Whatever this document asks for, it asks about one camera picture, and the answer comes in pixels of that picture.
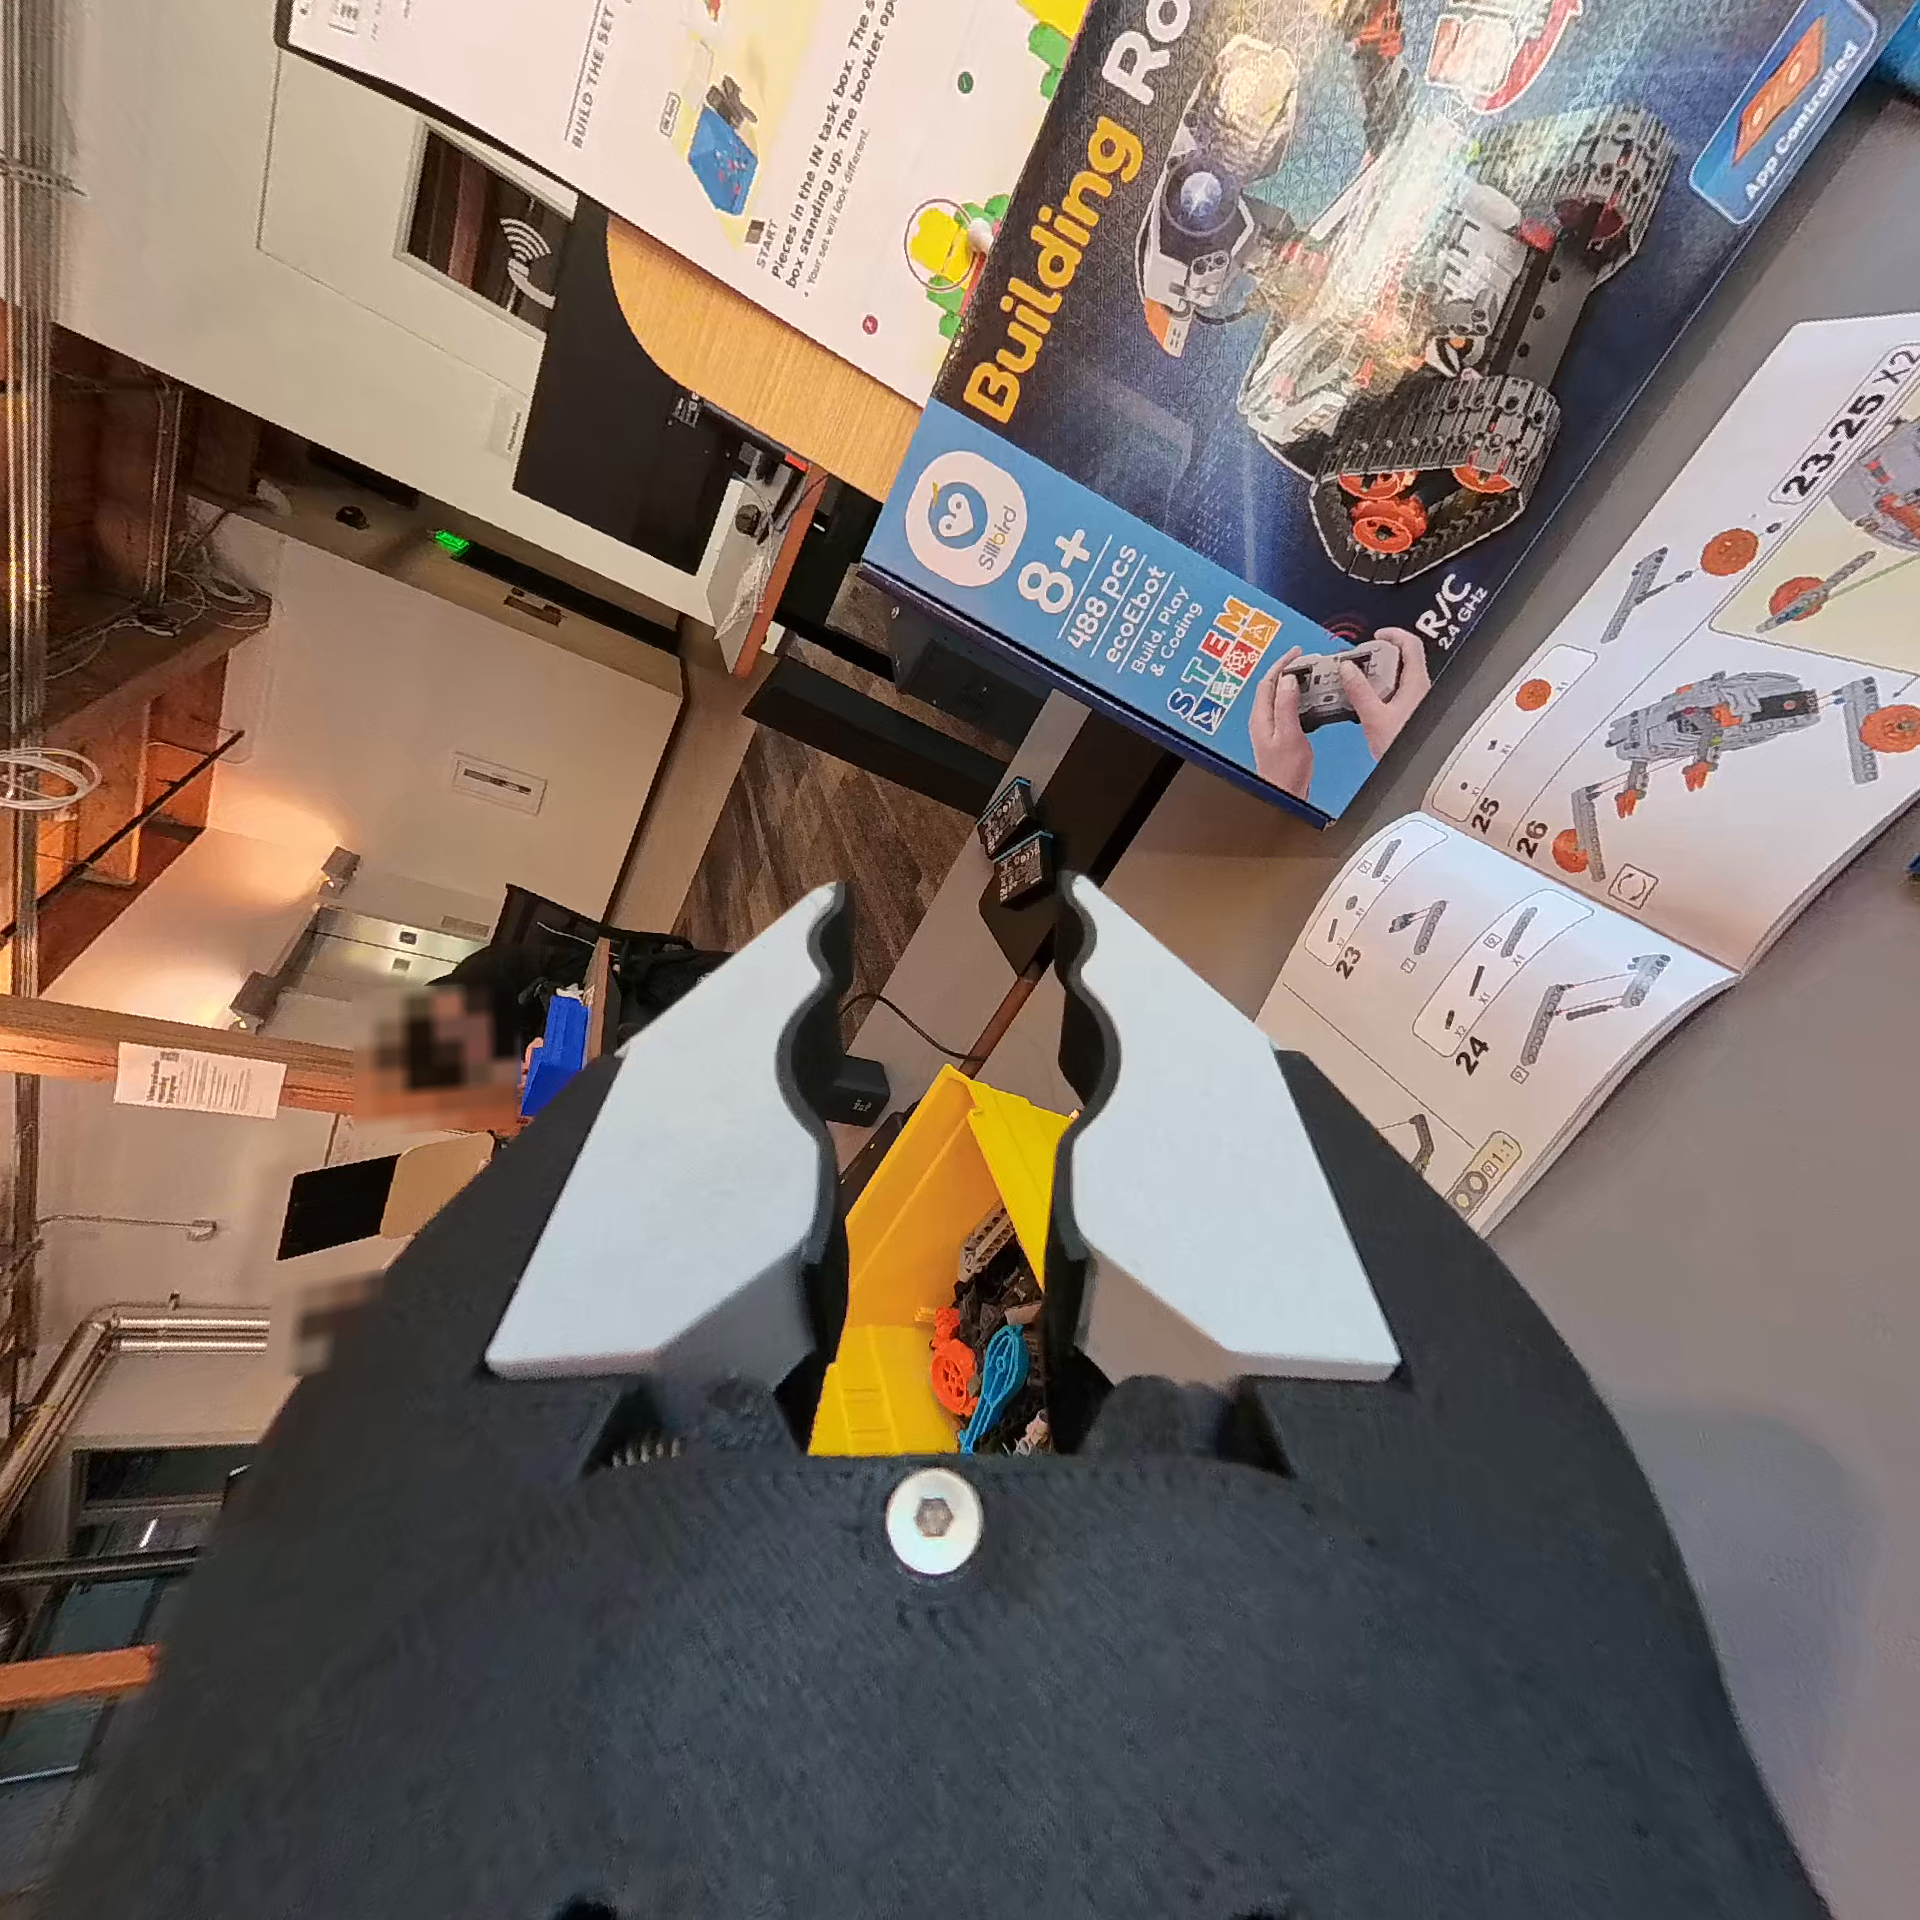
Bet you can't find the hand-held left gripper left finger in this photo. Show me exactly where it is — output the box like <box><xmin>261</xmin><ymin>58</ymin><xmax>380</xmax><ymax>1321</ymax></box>
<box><xmin>482</xmin><ymin>882</ymin><xmax>855</xmax><ymax>1413</ymax></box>

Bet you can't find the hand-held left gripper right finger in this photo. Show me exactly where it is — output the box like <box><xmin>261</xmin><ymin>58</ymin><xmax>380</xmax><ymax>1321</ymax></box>
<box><xmin>1047</xmin><ymin>874</ymin><xmax>1403</xmax><ymax>1389</ymax></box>

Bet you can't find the yellow plastic bin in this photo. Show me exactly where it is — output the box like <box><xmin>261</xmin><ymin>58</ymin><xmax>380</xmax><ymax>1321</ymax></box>
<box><xmin>810</xmin><ymin>1066</ymin><xmax>1082</xmax><ymax>1457</ymax></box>

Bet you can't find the grey desk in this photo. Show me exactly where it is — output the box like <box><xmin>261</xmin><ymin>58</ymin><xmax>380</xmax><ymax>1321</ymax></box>
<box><xmin>900</xmin><ymin>75</ymin><xmax>1920</xmax><ymax>1920</ymax></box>

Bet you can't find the brown-edged office desk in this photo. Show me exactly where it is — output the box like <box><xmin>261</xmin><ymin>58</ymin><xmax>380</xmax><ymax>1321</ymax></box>
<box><xmin>703</xmin><ymin>465</ymin><xmax>833</xmax><ymax>677</ymax></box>

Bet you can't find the blue storage bin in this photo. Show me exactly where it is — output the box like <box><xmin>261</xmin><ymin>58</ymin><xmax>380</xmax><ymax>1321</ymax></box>
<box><xmin>522</xmin><ymin>991</ymin><xmax>589</xmax><ymax>1120</ymax></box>

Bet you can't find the white paper notice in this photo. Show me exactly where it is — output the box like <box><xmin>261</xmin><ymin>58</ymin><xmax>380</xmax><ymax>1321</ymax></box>
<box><xmin>114</xmin><ymin>1040</ymin><xmax>286</xmax><ymax>1123</ymax></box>

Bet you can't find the open instruction booklet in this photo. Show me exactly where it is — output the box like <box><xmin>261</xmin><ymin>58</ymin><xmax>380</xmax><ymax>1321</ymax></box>
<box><xmin>1258</xmin><ymin>312</ymin><xmax>1920</xmax><ymax>1234</ymax></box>

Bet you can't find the black computer monitor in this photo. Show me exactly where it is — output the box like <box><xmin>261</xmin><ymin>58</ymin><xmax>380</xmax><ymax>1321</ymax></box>
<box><xmin>511</xmin><ymin>200</ymin><xmax>754</xmax><ymax>581</ymax></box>

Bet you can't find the wooden poster board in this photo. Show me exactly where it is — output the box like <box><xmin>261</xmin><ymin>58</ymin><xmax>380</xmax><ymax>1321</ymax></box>
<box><xmin>603</xmin><ymin>215</ymin><xmax>934</xmax><ymax>507</ymax></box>

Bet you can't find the blue robot kit box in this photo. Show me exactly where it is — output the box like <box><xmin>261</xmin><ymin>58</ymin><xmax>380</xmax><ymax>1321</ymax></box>
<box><xmin>860</xmin><ymin>0</ymin><xmax>1920</xmax><ymax>833</ymax></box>

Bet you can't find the white phone booth door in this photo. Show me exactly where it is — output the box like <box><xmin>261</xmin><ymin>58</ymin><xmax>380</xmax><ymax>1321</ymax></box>
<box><xmin>257</xmin><ymin>52</ymin><xmax>580</xmax><ymax>341</ymax></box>

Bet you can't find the white instruction poster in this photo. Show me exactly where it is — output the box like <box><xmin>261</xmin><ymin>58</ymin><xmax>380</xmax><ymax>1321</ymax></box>
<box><xmin>277</xmin><ymin>0</ymin><xmax>1092</xmax><ymax>409</ymax></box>

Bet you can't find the silver ventilation duct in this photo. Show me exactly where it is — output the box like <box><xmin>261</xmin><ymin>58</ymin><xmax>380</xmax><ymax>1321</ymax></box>
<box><xmin>0</xmin><ymin>1303</ymin><xmax>274</xmax><ymax>1520</ymax></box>

